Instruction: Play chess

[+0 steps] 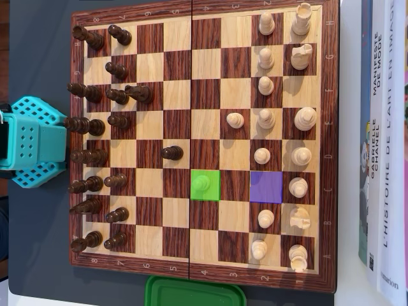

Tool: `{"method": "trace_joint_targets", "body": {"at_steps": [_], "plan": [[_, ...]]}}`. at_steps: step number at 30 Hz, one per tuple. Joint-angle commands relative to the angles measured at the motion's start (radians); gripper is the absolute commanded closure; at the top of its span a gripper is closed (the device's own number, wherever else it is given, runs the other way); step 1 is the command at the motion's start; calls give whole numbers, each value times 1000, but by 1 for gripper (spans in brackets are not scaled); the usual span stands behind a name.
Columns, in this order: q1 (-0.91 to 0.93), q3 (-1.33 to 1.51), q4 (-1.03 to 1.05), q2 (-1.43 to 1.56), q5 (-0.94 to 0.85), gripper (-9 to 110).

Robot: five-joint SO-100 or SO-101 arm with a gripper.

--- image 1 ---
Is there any blue illustrated book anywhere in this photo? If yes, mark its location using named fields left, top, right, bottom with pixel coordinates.
left=357, top=0, right=374, bottom=266

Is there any dark brown wooden queen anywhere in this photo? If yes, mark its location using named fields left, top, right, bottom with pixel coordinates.
left=69, top=149, right=108, bottom=166

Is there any white Gabrielle Chanel book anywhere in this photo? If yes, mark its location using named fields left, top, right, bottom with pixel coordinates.
left=365, top=0, right=391, bottom=289

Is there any dark brown wooden bishop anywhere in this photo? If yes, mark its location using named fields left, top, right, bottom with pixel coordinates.
left=68, top=175, right=105, bottom=194
left=66, top=82, right=103, bottom=103

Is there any white art history book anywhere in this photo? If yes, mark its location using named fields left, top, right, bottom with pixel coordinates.
left=377, top=0, right=408, bottom=306

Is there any wooden folding chessboard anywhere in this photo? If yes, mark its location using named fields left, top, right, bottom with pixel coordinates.
left=69, top=0, right=339, bottom=295

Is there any teal perforated robot base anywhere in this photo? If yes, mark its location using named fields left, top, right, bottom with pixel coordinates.
left=11, top=95, right=68, bottom=189

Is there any white wooden queen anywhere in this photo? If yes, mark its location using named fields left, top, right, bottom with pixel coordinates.
left=290, top=146, right=312, bottom=166

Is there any white wooden rook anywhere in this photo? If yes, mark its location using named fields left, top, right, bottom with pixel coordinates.
left=290, top=2, right=312, bottom=36
left=288, top=244, right=309, bottom=273

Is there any dark brown wooden rook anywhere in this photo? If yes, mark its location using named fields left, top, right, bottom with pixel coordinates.
left=70, top=231, right=103, bottom=254
left=72, top=25, right=105, bottom=51

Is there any green plastic container lid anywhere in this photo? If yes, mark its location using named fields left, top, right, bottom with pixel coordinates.
left=144, top=275, right=247, bottom=306

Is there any white wooden bishop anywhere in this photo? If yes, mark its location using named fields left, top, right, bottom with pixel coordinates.
left=257, top=108, right=276, bottom=130
left=288, top=177, right=309, bottom=198

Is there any white wooden king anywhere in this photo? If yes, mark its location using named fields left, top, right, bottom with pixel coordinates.
left=293, top=106, right=318, bottom=131

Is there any dark brown wooden pawn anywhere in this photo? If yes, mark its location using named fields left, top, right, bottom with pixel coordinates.
left=107, top=24, right=133, bottom=46
left=103, top=173, right=128, bottom=189
left=105, top=88, right=130, bottom=105
left=105, top=207, right=130, bottom=224
left=160, top=145, right=184, bottom=161
left=107, top=114, right=131, bottom=130
left=103, top=232, right=128, bottom=251
left=105, top=61, right=129, bottom=80

